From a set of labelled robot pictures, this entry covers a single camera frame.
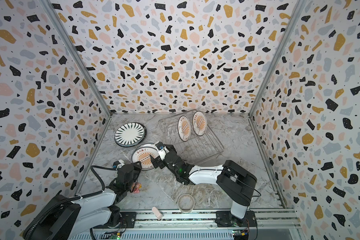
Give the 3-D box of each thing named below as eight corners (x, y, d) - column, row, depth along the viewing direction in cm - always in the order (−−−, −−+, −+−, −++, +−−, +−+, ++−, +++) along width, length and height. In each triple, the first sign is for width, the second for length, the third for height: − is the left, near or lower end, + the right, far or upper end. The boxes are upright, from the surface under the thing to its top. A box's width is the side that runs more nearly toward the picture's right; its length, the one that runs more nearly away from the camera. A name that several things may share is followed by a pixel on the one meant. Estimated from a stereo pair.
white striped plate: (112, 147, 103) (110, 144, 101) (121, 125, 117) (119, 122, 114) (143, 147, 104) (142, 144, 101) (148, 125, 117) (147, 122, 114)
